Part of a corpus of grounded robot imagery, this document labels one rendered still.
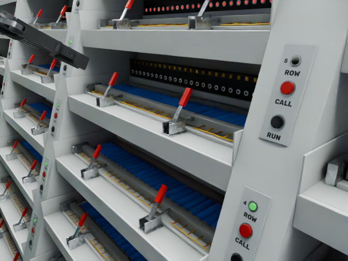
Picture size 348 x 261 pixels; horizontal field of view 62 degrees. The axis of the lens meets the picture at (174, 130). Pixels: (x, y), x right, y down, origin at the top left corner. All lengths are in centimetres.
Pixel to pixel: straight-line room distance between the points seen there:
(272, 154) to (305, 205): 7
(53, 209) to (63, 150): 19
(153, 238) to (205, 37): 36
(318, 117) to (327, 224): 12
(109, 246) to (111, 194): 16
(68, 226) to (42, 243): 14
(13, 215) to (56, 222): 46
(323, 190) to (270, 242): 9
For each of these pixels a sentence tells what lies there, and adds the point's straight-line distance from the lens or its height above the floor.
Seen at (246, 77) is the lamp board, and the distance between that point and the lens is 61.
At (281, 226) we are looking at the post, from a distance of 39.
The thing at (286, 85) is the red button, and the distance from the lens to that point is 38.
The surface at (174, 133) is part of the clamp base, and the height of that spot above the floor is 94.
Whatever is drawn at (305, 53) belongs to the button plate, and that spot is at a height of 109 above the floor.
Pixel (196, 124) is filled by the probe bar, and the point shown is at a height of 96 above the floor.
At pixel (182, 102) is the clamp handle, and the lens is 53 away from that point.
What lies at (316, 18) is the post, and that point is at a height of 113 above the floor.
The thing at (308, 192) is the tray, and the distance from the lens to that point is 38.
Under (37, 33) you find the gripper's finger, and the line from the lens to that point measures 62.
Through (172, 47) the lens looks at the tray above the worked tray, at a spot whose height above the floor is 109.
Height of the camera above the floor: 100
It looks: 7 degrees down
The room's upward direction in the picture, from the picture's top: 14 degrees clockwise
